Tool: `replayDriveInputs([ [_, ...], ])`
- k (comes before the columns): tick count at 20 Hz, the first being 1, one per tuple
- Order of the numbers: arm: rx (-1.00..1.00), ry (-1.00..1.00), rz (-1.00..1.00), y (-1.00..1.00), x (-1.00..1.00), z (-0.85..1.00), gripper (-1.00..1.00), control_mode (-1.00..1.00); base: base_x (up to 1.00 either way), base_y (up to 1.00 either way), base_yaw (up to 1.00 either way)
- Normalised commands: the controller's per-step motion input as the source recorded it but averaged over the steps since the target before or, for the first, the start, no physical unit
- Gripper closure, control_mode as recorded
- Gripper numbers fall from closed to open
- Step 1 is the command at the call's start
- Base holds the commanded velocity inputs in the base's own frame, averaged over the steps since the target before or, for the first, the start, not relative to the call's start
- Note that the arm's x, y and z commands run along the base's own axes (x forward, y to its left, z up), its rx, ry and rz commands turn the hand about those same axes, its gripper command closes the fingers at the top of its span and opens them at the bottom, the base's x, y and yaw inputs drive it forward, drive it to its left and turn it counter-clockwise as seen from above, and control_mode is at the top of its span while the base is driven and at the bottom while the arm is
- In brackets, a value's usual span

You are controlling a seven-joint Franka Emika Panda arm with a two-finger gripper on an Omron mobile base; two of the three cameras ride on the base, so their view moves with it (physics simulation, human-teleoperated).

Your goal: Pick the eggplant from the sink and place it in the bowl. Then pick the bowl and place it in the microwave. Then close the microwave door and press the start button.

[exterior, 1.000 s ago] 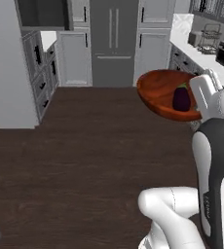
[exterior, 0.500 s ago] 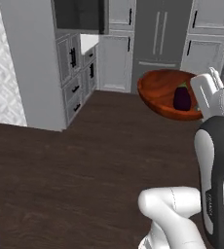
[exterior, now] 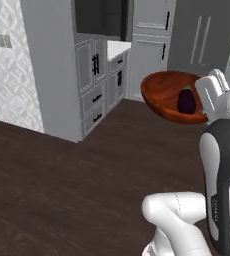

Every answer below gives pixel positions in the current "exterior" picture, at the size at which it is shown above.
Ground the black built-in microwave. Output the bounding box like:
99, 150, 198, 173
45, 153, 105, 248
73, 0, 124, 38

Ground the black microwave door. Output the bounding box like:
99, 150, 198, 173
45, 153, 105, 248
120, 0, 135, 43

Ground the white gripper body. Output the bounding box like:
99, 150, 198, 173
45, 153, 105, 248
195, 75, 229, 125

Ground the dark purple eggplant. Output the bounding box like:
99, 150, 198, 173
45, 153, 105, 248
176, 84, 198, 115

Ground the grey counter cabinet white top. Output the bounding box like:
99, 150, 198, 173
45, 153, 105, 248
106, 40, 132, 113

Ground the brown wooden bowl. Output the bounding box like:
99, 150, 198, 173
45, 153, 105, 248
140, 70, 210, 126

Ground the grey tall cabinet run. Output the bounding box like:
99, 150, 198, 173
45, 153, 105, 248
19, 0, 109, 144

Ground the grey fridge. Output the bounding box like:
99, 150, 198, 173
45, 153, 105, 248
166, 0, 230, 78

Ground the grey tall cupboard run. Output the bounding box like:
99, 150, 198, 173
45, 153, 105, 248
125, 0, 177, 102

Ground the grey wall socket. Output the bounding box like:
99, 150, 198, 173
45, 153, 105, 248
0, 33, 13, 50

